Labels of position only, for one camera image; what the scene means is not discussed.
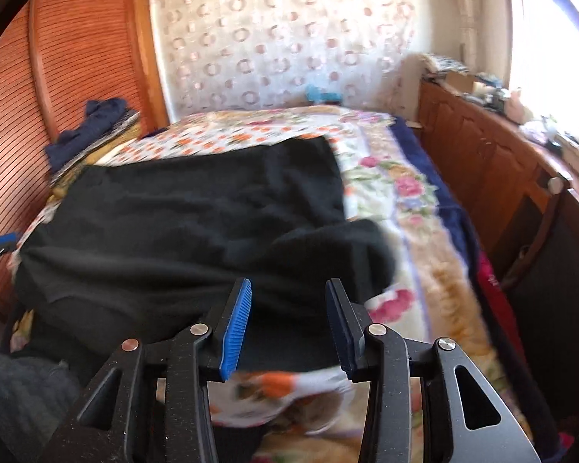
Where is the long wooden cabinet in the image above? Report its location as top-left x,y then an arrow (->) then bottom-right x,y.
418,81 -> 579,278

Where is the cardboard box on cabinet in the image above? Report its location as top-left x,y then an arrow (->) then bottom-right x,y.
444,70 -> 476,95

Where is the wooden louvered wardrobe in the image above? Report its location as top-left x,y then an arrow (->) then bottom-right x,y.
0,0 -> 167,235

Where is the navy blue folded garment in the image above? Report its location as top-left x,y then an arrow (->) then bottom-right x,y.
44,97 -> 127,174

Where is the navy blue bed sheet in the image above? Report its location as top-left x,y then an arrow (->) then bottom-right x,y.
389,117 -> 481,289

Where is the blue toy on headboard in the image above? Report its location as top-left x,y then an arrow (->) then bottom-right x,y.
305,85 -> 343,106

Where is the window with wooden frame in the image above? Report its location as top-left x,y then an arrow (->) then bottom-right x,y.
510,0 -> 579,142

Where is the black printed t-shirt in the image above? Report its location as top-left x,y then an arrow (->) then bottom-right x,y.
12,135 -> 399,377

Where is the folded patterned fabric pile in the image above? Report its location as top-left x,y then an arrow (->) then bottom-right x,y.
419,52 -> 469,76

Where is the circle patterned lace curtain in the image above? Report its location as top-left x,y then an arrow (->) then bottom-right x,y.
150,0 -> 414,120

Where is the patterned folded cloth stack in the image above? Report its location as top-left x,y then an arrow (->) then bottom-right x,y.
49,110 -> 142,202

